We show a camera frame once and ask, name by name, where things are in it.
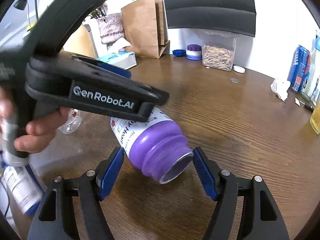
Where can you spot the brown paper bag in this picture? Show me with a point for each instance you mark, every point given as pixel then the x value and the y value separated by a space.
pixel 144 28

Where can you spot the clear glass bottle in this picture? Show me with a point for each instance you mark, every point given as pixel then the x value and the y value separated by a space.
pixel 313 73

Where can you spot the purple white jar lid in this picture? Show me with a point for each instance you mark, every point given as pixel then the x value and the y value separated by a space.
pixel 194 52

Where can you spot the blue tissue box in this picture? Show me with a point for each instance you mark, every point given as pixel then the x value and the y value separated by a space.
pixel 117 55

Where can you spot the clear printed plastic cup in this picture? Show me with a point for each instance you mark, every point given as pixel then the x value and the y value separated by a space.
pixel 73 122

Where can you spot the yellow thermos jug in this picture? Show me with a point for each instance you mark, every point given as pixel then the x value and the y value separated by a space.
pixel 80 43

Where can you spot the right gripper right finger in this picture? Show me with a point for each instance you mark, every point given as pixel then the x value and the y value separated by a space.
pixel 260 219

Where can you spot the white round lid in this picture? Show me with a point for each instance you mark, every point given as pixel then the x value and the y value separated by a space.
pixel 239 69

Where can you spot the clear seed container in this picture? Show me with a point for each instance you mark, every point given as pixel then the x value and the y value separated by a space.
pixel 218 49

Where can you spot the crumpled white tissue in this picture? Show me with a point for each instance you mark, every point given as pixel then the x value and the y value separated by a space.
pixel 280 88

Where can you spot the purple supplement bottle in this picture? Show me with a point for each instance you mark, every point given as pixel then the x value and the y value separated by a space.
pixel 157 147

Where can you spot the blue soda can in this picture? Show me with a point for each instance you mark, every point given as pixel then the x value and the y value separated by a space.
pixel 299 69

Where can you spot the blue supplement bottle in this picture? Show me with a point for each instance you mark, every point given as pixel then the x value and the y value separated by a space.
pixel 24 187

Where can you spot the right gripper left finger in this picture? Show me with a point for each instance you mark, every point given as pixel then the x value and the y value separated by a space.
pixel 55 217

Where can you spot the black paper bag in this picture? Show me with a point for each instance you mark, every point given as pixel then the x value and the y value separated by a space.
pixel 235 16

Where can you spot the dried rose bouquet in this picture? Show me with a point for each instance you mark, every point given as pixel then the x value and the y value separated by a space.
pixel 99 12

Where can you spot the glass of yellow drink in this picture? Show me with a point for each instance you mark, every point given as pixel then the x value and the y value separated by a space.
pixel 315 118

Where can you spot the left hand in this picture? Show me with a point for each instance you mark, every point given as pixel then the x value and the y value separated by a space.
pixel 40 132

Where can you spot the blue bottle cap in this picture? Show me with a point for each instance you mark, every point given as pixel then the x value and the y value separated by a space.
pixel 179 52

